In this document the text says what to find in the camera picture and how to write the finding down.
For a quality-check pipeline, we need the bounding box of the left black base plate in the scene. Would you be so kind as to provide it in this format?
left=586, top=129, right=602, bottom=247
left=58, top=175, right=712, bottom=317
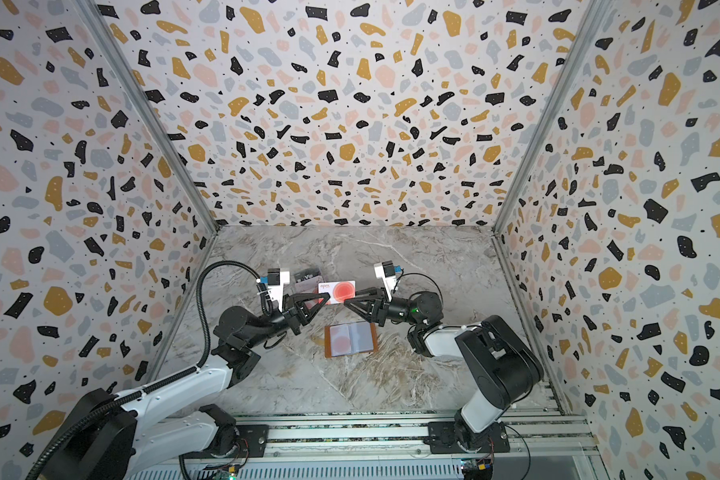
left=185, top=424, right=269, bottom=462

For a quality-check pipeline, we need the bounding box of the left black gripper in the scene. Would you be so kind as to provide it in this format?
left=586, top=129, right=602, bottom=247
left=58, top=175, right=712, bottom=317
left=248, top=294, right=330, bottom=352

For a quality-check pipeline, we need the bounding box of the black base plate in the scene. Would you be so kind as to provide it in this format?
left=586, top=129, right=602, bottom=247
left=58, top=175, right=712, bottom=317
left=185, top=424, right=269, bottom=462
left=423, top=421, right=510, bottom=456

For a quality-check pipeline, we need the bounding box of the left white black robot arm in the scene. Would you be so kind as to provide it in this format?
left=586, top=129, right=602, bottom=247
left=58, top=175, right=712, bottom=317
left=27, top=293, right=330, bottom=479

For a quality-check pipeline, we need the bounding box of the white red credit card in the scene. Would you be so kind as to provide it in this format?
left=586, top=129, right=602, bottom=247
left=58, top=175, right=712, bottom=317
left=318, top=280, right=356, bottom=305

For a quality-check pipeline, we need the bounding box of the aluminium mounting rail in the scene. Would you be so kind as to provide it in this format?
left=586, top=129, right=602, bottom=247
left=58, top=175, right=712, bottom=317
left=124, top=411, right=600, bottom=474

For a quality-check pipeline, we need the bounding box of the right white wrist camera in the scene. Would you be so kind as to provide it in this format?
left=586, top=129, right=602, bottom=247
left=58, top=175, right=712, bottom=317
left=374, top=261, right=402, bottom=301

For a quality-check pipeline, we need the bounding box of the brown leather card holder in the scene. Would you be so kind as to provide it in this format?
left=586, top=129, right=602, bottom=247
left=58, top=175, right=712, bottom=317
left=324, top=321, right=378, bottom=358

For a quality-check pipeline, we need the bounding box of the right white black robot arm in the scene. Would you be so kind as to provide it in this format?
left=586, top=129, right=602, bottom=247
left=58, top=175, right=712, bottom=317
left=344, top=288, right=543, bottom=453

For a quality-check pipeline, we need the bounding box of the clear plastic card box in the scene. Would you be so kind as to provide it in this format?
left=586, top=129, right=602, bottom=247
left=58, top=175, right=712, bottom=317
left=292, top=267, right=323, bottom=293

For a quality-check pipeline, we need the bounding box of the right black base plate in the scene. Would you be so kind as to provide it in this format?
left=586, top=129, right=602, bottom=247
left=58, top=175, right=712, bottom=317
left=423, top=421, right=510, bottom=456

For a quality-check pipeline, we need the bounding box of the black corrugated cable conduit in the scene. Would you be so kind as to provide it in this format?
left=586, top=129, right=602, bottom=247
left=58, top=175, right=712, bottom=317
left=25, top=260, right=265, bottom=480

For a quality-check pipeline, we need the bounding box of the right thin black cable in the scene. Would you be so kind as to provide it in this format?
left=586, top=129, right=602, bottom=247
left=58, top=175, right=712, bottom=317
left=398, top=272, right=445, bottom=301

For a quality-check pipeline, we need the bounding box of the white ventilation grille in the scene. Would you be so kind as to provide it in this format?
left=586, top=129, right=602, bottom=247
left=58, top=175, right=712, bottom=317
left=104, top=460, right=466, bottom=480

